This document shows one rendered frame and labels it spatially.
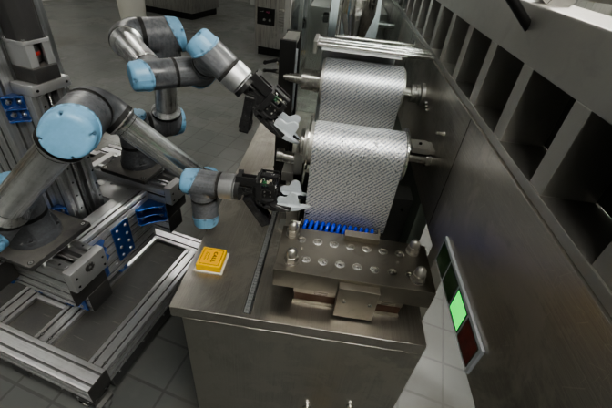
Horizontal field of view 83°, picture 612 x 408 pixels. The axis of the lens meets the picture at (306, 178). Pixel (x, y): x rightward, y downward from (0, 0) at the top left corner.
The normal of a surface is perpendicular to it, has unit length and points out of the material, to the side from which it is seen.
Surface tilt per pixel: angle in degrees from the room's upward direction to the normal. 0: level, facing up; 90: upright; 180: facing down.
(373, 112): 92
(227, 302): 0
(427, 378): 0
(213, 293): 0
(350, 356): 90
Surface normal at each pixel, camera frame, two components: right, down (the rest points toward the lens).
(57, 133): 0.26, 0.50
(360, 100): -0.11, 0.58
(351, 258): 0.09, -0.82
